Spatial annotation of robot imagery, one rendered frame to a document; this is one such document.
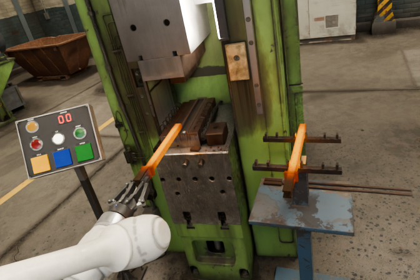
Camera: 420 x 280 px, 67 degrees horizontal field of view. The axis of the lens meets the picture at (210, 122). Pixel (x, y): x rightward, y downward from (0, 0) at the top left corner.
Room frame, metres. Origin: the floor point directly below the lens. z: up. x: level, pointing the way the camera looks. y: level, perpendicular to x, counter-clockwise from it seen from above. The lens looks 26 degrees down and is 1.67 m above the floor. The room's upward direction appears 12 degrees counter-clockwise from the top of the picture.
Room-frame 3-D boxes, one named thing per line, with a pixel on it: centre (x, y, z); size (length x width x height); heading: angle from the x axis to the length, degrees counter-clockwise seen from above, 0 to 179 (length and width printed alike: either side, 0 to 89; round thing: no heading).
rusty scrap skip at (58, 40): (7.76, 3.30, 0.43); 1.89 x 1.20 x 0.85; 62
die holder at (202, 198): (1.56, 0.05, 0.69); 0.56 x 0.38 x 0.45; 163
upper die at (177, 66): (1.56, 0.10, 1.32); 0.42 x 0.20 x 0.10; 163
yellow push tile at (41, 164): (1.31, 0.80, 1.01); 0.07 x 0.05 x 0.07; 98
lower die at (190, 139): (1.56, 0.10, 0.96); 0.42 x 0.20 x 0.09; 163
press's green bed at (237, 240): (1.56, 0.05, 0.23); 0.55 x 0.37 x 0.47; 163
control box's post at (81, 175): (1.45, 0.72, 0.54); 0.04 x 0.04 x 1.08; 73
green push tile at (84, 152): (1.34, 0.61, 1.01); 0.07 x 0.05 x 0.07; 98
